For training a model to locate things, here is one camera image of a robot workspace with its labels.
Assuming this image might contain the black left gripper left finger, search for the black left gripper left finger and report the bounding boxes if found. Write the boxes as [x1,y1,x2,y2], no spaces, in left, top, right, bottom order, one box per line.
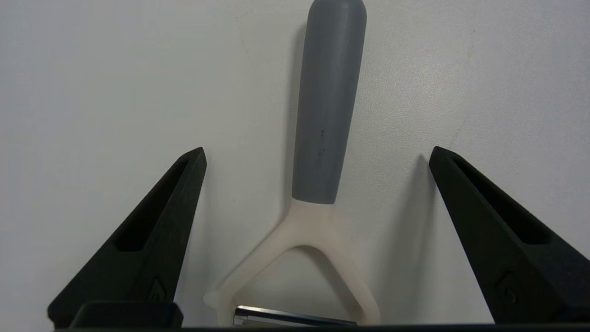
[47,147,207,330]

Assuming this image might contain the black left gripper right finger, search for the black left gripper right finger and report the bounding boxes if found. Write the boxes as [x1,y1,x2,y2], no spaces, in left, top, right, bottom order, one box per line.
[429,146,590,324]

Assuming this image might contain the grey handled cream peeler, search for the grey handled cream peeler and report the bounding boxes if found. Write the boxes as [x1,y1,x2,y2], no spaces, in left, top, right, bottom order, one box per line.
[203,0,381,327]

